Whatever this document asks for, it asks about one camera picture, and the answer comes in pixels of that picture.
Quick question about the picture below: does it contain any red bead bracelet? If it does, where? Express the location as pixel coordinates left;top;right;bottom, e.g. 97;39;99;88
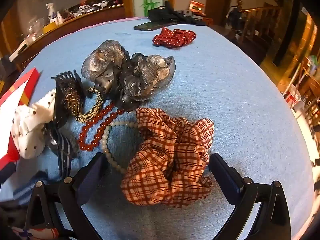
78;101;125;152

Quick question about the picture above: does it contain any white bead bracelet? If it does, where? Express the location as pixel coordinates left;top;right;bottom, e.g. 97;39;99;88
102;120;139;174

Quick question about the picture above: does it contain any white dotted scrunchie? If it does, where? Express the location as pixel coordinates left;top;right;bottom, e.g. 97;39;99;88
11;89;57;159

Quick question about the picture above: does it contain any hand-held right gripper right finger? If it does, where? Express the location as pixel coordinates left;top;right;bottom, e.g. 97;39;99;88
209;153;292;240

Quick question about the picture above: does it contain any red white plaid scrunchie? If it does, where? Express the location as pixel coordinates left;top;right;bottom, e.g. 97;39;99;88
120;107;215;208

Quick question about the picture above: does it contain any wooden door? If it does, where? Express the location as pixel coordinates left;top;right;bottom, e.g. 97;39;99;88
205;0;234;25

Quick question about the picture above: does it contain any black hair claw clip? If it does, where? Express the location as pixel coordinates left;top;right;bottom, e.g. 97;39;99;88
51;71;87;130

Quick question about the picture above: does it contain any navy striped ribbon bow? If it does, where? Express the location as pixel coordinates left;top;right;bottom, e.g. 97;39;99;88
44;122;77;180

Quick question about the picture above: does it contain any blue striped cloth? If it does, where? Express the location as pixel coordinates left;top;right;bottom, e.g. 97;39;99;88
12;170;48;205

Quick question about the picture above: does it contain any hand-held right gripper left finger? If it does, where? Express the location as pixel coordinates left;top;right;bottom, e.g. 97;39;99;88
24;152;108;240

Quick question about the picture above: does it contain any counter clutter pile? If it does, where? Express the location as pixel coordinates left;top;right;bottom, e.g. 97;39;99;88
65;0;124;15

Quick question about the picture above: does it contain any white spray bottle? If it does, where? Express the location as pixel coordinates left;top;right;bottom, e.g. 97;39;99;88
46;3;57;24

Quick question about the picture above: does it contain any red box with white inside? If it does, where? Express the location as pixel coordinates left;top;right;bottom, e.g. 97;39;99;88
0;67;42;170

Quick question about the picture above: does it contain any wooden counter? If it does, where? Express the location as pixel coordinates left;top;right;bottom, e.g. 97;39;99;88
7;4;125;68

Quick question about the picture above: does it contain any red polka dot scrunchie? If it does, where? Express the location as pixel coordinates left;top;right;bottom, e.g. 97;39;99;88
152;27;197;49

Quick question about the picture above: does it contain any red white patterned cloth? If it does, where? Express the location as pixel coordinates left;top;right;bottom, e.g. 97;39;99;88
12;226;59;240

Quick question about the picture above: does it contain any dark blue hanging jacket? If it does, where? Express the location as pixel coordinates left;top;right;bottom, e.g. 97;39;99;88
226;5;244;28

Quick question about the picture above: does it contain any orange box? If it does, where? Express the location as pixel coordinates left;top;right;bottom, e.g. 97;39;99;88
189;0;205;13

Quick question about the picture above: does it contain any leopard print hair tie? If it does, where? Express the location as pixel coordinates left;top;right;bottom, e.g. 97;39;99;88
75;86;104;123

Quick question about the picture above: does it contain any blue tablecloth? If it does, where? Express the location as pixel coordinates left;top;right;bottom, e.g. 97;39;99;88
0;17;315;240

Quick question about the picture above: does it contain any black phone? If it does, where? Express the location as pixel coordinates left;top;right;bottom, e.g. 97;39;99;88
134;21;178;32

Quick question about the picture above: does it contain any wooden stair railing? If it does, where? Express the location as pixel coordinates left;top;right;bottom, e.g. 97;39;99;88
237;0;283;43

